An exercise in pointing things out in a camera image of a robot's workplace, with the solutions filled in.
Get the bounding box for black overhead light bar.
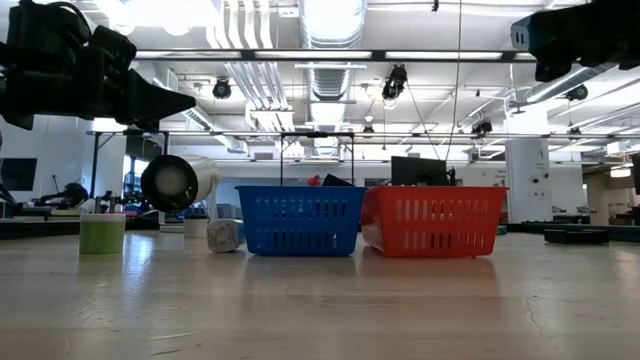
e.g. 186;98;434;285
134;48;539;65

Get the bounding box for black background monitor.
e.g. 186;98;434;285
0;157;39;193
390;155;450;187

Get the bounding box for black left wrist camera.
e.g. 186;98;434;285
89;24;138;72

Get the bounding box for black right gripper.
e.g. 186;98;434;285
530;0;640;83

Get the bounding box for black overhead camera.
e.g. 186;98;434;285
380;63;409;110

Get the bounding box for white building pillar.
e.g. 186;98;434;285
504;107;552;224

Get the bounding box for green white cube adapter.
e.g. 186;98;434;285
78;213;127;255

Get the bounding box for black aluminium table frame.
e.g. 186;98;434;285
0;217;640;246

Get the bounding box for red plastic basket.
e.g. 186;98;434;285
359;185;510;259

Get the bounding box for blue plastic basket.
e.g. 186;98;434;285
234;185;367;258

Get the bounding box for silver air duct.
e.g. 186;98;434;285
298;0;369;159

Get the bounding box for black ceiling camera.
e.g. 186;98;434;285
565;83;590;103
211;77;233;101

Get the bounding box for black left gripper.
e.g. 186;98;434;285
0;64;197;132

